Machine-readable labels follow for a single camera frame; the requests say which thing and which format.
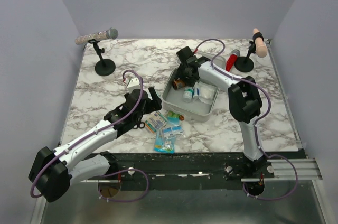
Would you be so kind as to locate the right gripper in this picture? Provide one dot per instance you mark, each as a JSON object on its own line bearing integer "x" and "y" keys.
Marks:
{"x": 179, "y": 74}

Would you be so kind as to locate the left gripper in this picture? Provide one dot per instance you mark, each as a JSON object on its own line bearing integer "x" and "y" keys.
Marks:
{"x": 154, "y": 104}

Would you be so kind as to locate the amber medicine bottle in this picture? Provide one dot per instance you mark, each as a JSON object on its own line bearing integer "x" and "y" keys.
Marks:
{"x": 178, "y": 84}

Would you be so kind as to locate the white green medicine bottle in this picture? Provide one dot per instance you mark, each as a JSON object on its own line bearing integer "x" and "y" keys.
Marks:
{"x": 187, "y": 94}

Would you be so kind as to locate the green medicine box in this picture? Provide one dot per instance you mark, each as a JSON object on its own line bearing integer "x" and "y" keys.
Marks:
{"x": 172, "y": 115}

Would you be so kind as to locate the white gauze pad pack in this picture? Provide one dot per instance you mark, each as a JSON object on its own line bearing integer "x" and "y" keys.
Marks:
{"x": 206, "y": 93}

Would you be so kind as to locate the cotton swab bag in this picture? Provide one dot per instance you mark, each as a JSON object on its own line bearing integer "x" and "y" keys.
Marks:
{"x": 164, "y": 145}

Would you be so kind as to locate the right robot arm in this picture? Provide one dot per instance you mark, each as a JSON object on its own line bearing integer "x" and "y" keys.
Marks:
{"x": 243, "y": 97}

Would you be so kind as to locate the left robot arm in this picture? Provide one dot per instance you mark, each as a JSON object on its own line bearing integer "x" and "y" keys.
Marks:
{"x": 54, "y": 171}

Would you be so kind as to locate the blue white wipes packet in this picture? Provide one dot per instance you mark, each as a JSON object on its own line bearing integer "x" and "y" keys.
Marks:
{"x": 172, "y": 131}

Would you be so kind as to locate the red toy microphone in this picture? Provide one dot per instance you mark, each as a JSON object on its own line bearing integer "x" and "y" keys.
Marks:
{"x": 232, "y": 59}

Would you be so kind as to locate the left black mic stand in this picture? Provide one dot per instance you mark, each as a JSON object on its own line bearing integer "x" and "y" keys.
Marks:
{"x": 104, "y": 67}

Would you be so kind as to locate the black mic stand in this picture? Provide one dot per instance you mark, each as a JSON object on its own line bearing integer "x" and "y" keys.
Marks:
{"x": 104, "y": 67}
{"x": 245, "y": 64}

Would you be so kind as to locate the right black mic stand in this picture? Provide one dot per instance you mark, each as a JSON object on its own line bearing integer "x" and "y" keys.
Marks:
{"x": 245, "y": 64}

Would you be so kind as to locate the beige wooden microphone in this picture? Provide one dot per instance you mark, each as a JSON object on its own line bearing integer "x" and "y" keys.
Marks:
{"x": 261, "y": 49}

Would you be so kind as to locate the glitter microphone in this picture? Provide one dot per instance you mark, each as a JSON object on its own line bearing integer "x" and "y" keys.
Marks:
{"x": 109, "y": 34}

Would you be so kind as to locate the black handled scissors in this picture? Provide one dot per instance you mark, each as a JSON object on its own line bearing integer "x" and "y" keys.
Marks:
{"x": 139, "y": 125}

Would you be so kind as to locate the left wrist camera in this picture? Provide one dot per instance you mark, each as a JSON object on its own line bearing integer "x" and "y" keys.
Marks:
{"x": 132, "y": 83}

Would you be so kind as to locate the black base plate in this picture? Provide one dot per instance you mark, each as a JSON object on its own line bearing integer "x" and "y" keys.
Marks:
{"x": 185, "y": 171}

